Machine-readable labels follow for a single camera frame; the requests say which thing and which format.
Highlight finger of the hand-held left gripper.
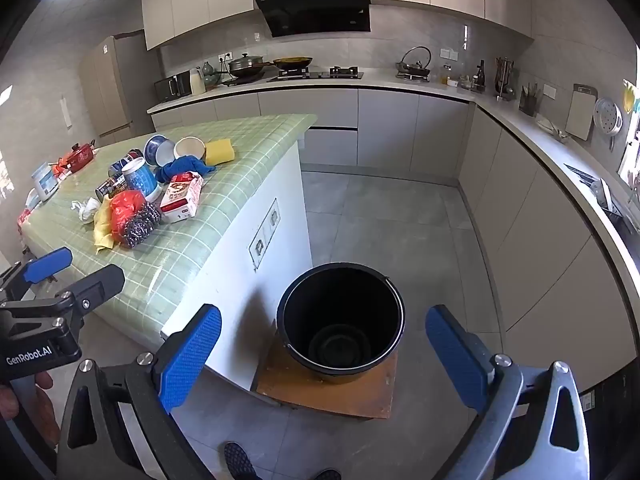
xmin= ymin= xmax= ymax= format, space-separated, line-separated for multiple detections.
xmin=47 ymin=264 xmax=126 ymax=322
xmin=0 ymin=246 xmax=74 ymax=302

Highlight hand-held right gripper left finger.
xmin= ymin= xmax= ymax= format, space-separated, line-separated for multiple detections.
xmin=56 ymin=304 xmax=223 ymax=480

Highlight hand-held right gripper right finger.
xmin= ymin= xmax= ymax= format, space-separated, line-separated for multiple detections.
xmin=425 ymin=304 xmax=591 ymax=480

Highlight yellow cloth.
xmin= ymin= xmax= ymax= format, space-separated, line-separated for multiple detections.
xmin=93 ymin=196 xmax=117 ymax=254

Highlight white tissue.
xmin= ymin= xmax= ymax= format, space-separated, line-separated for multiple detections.
xmin=70 ymin=198 xmax=102 ymax=223

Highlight steel wool scrubber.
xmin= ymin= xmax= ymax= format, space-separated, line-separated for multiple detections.
xmin=122 ymin=202 xmax=162 ymax=248

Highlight red plastic bag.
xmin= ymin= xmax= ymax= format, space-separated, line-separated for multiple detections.
xmin=109 ymin=190 xmax=148 ymax=237

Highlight blue and white paper cup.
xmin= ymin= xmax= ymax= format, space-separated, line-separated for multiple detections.
xmin=121 ymin=157 xmax=163 ymax=204

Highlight black plastic bucket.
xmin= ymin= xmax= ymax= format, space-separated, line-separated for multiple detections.
xmin=276 ymin=261 xmax=406 ymax=386

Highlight red and white carton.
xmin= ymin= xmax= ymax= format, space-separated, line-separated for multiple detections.
xmin=160 ymin=172 xmax=205 ymax=224

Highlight blue cloth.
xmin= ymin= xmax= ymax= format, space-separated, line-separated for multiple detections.
xmin=155 ymin=156 xmax=218 ymax=184

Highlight blue bowl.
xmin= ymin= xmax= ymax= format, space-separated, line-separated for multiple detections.
xmin=144 ymin=134 xmax=176 ymax=167

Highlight white bowl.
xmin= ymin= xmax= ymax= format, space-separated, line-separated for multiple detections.
xmin=173 ymin=136 xmax=207 ymax=162

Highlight yellow sponge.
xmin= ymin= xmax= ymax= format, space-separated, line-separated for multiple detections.
xmin=205 ymin=138 xmax=237 ymax=165

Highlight person's left hand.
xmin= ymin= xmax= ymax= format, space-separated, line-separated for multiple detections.
xmin=0 ymin=370 xmax=62 ymax=448

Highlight small white screen device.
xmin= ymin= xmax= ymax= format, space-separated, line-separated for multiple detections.
xmin=31 ymin=161 xmax=61 ymax=203

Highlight low wooden stool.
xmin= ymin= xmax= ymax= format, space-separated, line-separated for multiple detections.
xmin=255 ymin=332 xmax=399 ymax=421

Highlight red enamel pot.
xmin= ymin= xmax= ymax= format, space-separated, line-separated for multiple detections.
xmin=55 ymin=141 xmax=97 ymax=171

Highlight beige refrigerator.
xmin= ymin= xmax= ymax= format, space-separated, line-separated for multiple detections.
xmin=80 ymin=35 xmax=163 ymax=148

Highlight black microwave oven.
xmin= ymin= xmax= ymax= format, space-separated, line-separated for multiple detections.
xmin=153 ymin=72 xmax=193 ymax=102

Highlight dish rack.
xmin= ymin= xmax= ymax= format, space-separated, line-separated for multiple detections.
xmin=592 ymin=177 xmax=626 ymax=221

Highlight grey kitchen counter cabinets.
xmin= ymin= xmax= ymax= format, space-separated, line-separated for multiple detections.
xmin=146 ymin=67 xmax=640 ymax=391

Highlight dark chopstick holder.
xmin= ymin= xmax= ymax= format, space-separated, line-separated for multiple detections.
xmin=518 ymin=82 xmax=543 ymax=117

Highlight wok with glass lid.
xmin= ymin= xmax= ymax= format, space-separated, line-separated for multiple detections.
xmin=227 ymin=52 xmax=275 ymax=80

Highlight white cutting board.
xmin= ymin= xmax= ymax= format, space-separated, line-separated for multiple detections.
xmin=565 ymin=83 xmax=598 ymax=141

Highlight metal utensil rack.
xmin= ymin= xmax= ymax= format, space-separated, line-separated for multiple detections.
xmin=495 ymin=56 xmax=516 ymax=102

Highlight metal steamer plate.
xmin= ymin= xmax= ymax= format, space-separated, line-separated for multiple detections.
xmin=593 ymin=97 xmax=623 ymax=151

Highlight black frying pan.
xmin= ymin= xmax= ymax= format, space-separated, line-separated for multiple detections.
xmin=272 ymin=56 xmax=314 ymax=72

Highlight black gas stove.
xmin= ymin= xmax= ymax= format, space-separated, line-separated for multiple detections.
xmin=267 ymin=66 xmax=365 ymax=83

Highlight black range hood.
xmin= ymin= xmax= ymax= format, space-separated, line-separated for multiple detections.
xmin=252 ymin=0 xmax=372 ymax=38

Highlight wall socket panel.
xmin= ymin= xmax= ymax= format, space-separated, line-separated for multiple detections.
xmin=248 ymin=198 xmax=282 ymax=272

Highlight dark kettle with handle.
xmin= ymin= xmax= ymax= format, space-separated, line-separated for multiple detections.
xmin=396 ymin=46 xmax=432 ymax=78

